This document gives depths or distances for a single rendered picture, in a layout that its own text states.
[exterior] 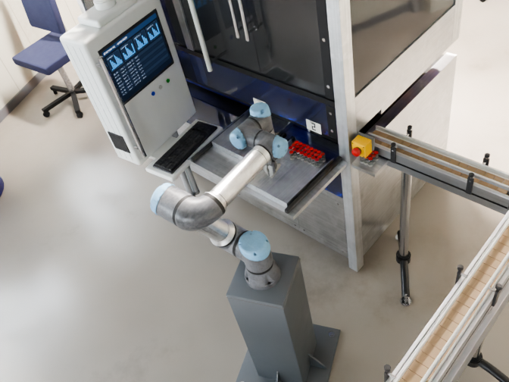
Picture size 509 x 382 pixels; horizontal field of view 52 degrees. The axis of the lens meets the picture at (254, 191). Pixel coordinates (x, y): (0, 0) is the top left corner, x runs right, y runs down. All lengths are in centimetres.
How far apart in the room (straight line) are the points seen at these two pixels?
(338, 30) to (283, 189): 75
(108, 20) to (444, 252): 219
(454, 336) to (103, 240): 255
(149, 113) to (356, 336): 161
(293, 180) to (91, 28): 115
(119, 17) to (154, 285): 162
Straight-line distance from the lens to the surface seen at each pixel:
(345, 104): 223
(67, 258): 376
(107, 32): 254
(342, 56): 210
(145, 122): 280
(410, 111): 282
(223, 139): 271
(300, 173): 242
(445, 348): 181
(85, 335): 334
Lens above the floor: 257
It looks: 45 degrees down
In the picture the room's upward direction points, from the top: 15 degrees counter-clockwise
